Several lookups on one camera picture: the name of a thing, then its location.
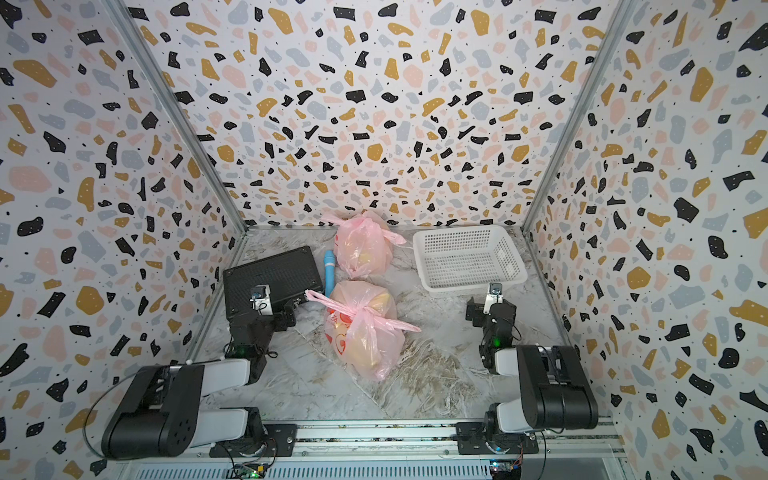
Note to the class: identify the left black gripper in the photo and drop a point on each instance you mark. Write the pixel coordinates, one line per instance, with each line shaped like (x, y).
(279, 324)

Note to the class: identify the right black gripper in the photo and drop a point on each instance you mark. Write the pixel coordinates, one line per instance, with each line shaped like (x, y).
(480, 315)

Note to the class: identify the pink plastic bag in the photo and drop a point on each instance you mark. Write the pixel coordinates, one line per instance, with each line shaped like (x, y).
(363, 244)
(362, 327)

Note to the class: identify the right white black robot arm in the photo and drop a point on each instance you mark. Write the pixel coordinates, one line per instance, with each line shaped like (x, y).
(554, 393)

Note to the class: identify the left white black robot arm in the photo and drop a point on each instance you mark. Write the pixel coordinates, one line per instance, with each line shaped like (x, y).
(162, 412)

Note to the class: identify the black flat case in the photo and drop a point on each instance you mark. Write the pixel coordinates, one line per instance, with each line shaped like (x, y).
(289, 274)

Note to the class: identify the white plastic basket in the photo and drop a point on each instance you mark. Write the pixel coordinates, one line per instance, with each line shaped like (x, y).
(466, 260)

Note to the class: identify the light blue cylinder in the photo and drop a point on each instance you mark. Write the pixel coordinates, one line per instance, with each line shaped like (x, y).
(329, 271)

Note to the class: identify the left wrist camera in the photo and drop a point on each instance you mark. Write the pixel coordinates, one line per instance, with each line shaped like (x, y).
(260, 298)

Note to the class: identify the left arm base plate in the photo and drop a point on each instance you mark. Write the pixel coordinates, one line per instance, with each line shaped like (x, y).
(269, 441)

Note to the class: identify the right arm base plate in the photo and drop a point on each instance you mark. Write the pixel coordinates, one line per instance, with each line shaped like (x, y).
(498, 438)

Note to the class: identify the aluminium front rail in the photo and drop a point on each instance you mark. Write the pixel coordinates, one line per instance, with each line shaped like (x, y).
(398, 449)

